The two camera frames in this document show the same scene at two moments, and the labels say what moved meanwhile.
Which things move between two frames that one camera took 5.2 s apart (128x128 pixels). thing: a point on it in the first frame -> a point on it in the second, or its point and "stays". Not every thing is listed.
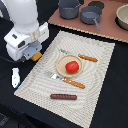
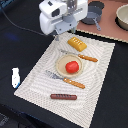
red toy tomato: [72, 67] stays
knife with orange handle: [80, 55] stays
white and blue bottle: [15, 78] stays
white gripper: [21, 45] -> [60, 16]
